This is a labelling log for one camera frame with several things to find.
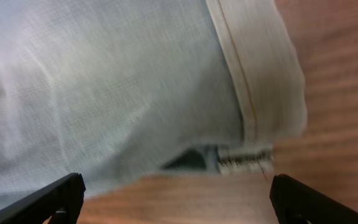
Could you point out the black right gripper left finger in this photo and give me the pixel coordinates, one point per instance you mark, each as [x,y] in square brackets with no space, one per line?
[58,202]

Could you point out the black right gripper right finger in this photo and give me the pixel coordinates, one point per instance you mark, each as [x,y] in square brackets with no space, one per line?
[295,202]

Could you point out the light blue denim shorts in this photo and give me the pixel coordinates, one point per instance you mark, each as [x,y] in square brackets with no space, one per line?
[117,90]

